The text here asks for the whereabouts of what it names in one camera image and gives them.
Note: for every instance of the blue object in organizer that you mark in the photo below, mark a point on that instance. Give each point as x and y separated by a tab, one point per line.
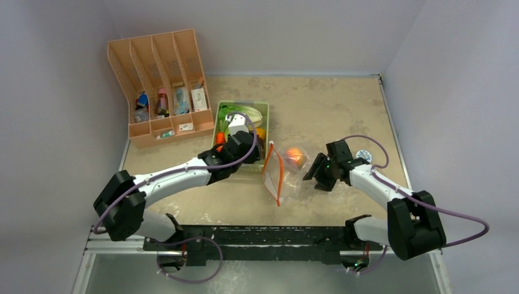
142	101

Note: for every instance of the fake napa cabbage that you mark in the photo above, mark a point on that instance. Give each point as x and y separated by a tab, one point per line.
254	114

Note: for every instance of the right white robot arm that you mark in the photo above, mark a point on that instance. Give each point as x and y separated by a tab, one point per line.
412	226

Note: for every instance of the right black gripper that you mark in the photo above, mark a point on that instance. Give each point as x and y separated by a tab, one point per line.
324	171

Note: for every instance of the pink plastic file organizer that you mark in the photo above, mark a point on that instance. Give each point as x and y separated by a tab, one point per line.
163	80

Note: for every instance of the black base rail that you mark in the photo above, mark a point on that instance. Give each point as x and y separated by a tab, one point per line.
329	245

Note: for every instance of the fake yellow lemon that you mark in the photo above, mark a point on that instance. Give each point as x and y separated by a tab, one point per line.
261	133

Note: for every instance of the blue white bottle cap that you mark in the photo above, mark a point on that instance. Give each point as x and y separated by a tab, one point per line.
364	154

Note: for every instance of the light blue packet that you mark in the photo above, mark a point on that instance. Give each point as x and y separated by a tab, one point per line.
181	101

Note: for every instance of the green white glue stick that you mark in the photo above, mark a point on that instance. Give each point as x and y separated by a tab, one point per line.
167	134

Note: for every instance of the fake peach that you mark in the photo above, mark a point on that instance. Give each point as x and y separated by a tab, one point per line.
296	157

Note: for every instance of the fake orange carrot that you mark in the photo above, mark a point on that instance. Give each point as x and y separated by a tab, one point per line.
220	137

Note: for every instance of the white packaged item card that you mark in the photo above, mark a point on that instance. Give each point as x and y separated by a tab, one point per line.
199	100

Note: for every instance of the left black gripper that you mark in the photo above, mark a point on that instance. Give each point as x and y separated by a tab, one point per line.
255	157

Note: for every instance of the light green plastic basket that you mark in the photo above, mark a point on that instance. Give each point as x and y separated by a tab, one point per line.
263	107

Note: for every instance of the clear zip top bag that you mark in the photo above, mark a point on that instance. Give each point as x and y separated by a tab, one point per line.
281	180

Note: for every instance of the white staples box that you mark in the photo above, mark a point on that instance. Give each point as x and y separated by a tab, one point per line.
186	127

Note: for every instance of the pink capped bottle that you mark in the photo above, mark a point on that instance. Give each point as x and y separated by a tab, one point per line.
162	108

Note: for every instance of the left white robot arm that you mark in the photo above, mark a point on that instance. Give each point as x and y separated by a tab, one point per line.
121	205

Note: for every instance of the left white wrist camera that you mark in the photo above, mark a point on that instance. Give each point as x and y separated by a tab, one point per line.
237	123

